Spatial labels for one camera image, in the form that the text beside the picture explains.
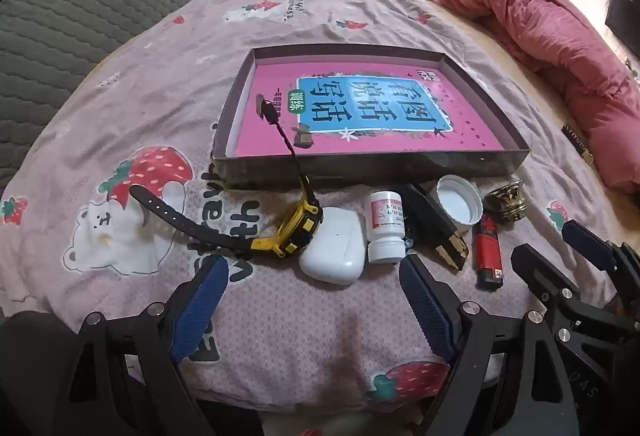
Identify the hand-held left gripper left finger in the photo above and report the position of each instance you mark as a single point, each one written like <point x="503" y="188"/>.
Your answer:
<point x="200" y="306"/>

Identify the white earbuds case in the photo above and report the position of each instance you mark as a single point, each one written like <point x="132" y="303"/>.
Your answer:
<point x="332" y="246"/>

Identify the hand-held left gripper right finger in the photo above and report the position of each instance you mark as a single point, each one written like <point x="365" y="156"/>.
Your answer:
<point x="430" y="311"/>

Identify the pink and blue book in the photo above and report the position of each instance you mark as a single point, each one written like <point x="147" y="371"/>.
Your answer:
<point x="360" y="101"/>

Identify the pink strawberry print bedsheet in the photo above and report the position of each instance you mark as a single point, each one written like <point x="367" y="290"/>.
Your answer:
<point x="325" y="16"/>

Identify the white pill bottle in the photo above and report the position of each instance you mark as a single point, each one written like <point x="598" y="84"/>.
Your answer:
<point x="385" y="226"/>

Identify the black screen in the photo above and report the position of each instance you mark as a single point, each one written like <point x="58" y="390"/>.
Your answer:
<point x="622" y="16"/>

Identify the dark shallow cardboard tray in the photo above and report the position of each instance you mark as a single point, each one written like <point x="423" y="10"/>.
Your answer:
<point x="375" y="171"/>

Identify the brass ornament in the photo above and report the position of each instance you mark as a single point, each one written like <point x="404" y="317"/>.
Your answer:
<point x="505" y="203"/>

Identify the pink quilt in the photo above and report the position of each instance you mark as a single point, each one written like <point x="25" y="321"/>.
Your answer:
<point x="550" y="31"/>

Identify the black label tag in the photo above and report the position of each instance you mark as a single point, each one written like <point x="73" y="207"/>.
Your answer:
<point x="580" y="146"/>

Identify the black and gold oblong object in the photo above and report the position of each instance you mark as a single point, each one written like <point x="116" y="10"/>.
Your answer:
<point x="430" y="216"/>

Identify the yellow and black wristwatch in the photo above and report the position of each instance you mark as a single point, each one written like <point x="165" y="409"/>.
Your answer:
<point x="300" y="226"/>

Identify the white plastic lid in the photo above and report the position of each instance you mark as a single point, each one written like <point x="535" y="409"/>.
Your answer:
<point x="457" y="201"/>

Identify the red and black lighter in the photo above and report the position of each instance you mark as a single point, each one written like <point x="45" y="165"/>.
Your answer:
<point x="487" y="256"/>

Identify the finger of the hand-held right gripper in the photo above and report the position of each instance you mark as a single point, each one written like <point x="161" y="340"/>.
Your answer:
<point x="585" y="241"/>
<point x="537" y="266"/>

